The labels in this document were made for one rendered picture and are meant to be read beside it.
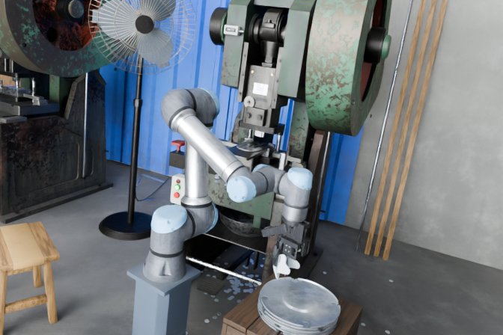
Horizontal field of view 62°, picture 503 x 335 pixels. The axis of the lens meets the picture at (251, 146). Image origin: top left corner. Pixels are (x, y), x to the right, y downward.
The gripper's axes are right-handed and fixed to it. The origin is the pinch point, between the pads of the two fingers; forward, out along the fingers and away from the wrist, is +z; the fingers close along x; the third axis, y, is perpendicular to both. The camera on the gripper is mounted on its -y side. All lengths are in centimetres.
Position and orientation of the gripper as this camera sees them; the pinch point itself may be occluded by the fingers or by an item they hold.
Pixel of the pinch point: (279, 272)
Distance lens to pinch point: 140.6
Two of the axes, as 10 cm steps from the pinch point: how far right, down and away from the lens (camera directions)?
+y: 7.5, 2.4, -6.1
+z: -1.2, 9.6, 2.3
